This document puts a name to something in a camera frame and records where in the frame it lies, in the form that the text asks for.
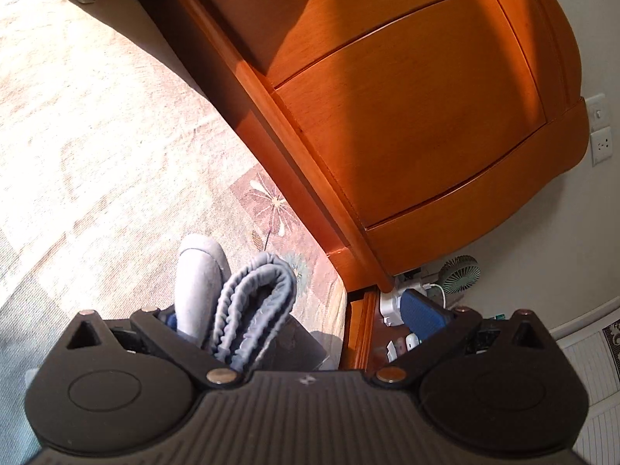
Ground white wall socket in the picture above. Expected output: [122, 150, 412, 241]
[592, 128, 619, 165]

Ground white wall switch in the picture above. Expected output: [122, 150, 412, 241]
[584, 94, 609, 131]

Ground small green fan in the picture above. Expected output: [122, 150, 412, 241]
[438, 254, 480, 294]

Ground wooden headboard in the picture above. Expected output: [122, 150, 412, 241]
[121, 0, 594, 292]

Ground grey printed pants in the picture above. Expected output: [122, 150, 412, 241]
[167, 233, 298, 370]

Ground patchwork floral bed sheet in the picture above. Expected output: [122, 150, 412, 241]
[0, 0, 347, 465]

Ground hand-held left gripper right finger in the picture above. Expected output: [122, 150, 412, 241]
[400, 289, 550, 391]

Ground white slatted cabinet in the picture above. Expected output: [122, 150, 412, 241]
[552, 327, 620, 465]

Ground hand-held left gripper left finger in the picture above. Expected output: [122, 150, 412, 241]
[65, 306, 240, 391]

